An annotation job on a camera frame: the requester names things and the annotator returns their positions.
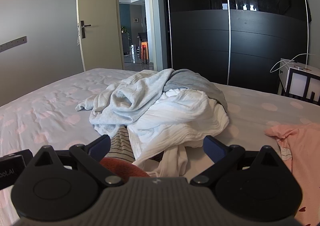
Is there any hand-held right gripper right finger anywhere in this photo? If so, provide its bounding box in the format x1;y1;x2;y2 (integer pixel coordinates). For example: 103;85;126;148
190;135;293;186

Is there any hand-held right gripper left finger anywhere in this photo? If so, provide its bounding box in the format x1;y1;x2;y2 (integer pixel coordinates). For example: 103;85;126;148
25;135;125;186

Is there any striped garment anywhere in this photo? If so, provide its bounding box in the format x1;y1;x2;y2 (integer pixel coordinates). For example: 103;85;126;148
107;126;137;162

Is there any person's orange trouser leg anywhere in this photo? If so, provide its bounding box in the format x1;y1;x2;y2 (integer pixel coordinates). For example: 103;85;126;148
99;157;150;181

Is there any white garment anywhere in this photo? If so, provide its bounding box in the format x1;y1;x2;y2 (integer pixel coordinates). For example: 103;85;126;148
120;89;230;179

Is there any bed with polka dot sheet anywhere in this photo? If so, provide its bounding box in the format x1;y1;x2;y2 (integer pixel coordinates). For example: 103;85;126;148
0;67;320;226

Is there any grey-blue garment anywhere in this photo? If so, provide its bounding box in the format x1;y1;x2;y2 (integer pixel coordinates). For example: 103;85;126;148
162;69;228;112

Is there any pink garment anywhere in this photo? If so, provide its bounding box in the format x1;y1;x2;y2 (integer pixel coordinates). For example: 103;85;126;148
264;122;320;226

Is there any orange stool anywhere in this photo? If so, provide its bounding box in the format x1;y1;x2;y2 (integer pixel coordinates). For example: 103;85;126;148
140;41;150;64

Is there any white nightstand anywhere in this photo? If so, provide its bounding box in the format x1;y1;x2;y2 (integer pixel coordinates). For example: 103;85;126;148
277;58;320;106

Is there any black sliding wardrobe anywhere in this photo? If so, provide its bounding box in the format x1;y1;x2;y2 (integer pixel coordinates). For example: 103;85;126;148
161;0;312;95

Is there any cream door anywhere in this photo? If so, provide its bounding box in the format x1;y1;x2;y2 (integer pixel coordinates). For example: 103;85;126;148
76;0;124;72

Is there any metal door handle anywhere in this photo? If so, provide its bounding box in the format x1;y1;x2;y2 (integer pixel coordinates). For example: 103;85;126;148
77;20;92;39

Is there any grey wall socket strip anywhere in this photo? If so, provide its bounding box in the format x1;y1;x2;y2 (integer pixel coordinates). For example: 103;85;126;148
0;36;27;52

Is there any white cable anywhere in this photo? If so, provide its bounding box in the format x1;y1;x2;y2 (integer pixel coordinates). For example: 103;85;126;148
269;53;317;74

